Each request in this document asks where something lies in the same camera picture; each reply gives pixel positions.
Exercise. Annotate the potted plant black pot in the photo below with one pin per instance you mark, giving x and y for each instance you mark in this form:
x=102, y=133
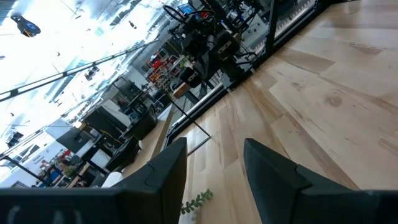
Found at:
x=196, y=202

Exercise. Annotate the black computer monitor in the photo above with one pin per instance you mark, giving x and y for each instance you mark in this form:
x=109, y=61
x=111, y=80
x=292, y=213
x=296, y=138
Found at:
x=74, y=140

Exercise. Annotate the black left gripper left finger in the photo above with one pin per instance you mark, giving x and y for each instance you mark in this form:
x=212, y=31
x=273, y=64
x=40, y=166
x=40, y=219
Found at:
x=155, y=193

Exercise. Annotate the black aluminium table frame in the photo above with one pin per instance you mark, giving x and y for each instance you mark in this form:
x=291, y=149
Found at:
x=236, y=77

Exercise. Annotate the white rounded object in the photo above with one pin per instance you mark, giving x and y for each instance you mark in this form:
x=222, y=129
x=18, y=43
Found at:
x=112, y=180

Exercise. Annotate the small potted desk plant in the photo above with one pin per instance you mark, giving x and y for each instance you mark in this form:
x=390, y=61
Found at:
x=69, y=171

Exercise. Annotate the wooden shelf with black legs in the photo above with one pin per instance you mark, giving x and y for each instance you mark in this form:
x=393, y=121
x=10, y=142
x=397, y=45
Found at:
x=160, y=137

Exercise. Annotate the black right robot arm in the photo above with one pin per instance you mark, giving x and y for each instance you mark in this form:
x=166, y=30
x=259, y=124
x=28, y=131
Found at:
x=214, y=43

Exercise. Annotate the black ceiling spotlight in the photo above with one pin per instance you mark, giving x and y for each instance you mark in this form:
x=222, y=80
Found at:
x=26, y=26

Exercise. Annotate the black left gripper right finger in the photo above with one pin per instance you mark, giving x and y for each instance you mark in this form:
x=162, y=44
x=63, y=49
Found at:
x=280, y=193

